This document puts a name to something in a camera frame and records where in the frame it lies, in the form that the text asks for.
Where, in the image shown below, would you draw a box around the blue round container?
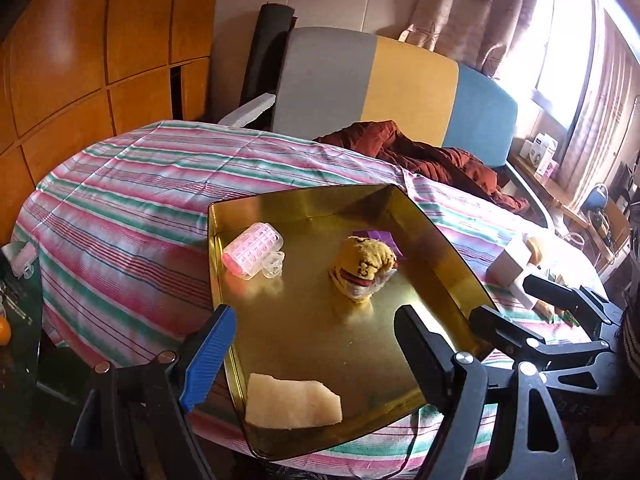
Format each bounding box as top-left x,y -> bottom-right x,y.
582,185 -> 610,213

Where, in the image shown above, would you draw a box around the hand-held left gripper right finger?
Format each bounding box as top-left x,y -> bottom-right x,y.
393,304 -> 578,480

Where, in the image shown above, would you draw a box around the white foam piece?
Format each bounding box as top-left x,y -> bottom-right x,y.
217,92 -> 277,128

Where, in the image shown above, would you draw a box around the white boxes on desk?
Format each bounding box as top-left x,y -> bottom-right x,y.
520,132 -> 560,176

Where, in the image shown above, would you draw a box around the beige patterned curtain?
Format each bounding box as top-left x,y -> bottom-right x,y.
400,0 -> 548,78

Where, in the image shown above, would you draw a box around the black rolled mat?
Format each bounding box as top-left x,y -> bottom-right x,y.
240,2 -> 297,111

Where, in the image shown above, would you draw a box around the green white small box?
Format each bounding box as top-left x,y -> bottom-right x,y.
537,300 -> 581,326

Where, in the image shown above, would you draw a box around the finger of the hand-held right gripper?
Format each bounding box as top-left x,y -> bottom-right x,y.
520,275 -> 623,333
467,305 -> 621,401

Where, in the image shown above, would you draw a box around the pink hair roller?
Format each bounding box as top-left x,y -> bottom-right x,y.
222,221 -> 287,281

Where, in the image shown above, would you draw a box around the cream white carton box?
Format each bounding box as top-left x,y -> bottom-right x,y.
486,234 -> 543,311

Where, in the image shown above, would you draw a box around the gold metal tin tray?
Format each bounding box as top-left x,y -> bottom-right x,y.
206,184 -> 498,462

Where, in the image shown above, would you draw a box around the grey yellow blue chair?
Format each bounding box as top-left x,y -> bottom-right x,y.
272,26 -> 558,233

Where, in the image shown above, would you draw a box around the pink checked curtain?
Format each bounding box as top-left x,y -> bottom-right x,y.
570,10 -> 640,201

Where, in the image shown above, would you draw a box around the wooden wardrobe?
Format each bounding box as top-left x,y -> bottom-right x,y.
0,0 -> 223,246

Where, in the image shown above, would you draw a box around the small purple packet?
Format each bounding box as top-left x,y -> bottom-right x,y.
352,228 -> 401,256

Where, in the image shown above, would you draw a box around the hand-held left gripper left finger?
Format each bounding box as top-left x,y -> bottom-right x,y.
70,304 -> 237,480

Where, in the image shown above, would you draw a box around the rust red duvet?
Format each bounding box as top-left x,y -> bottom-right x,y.
312,120 -> 531,213

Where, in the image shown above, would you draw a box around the striped pink green bedsheet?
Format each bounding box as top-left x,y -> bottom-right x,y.
10,120 -> 608,466

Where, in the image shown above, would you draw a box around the yellow plush toy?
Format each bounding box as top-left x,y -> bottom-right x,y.
327,235 -> 399,306

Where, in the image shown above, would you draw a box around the cream sponge piece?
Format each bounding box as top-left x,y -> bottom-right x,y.
245,372 -> 344,430

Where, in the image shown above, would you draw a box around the wooden desk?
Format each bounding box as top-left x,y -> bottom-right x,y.
510,150 -> 631,266

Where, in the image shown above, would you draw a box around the window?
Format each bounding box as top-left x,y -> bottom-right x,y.
500,0 -> 601,126

